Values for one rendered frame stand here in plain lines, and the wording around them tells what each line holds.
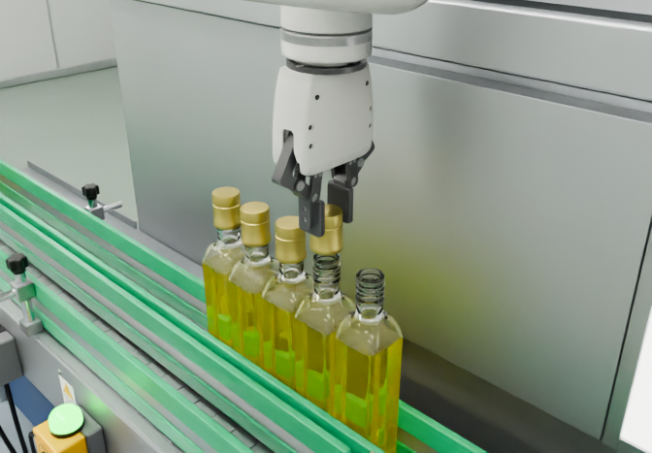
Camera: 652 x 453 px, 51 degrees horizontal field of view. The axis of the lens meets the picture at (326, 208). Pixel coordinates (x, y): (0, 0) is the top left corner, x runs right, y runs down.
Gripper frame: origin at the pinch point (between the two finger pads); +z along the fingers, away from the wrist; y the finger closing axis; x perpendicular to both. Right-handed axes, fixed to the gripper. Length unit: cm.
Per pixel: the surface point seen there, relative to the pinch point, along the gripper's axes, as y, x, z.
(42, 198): -2, -81, 26
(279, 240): 1.6, -5.6, 5.2
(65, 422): 19.8, -29.3, 35.0
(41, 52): -219, -587, 114
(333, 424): 3.8, 4.9, 23.3
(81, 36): -261, -587, 105
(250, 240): 1.6, -10.6, 7.1
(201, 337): 4.2, -18.9, 23.8
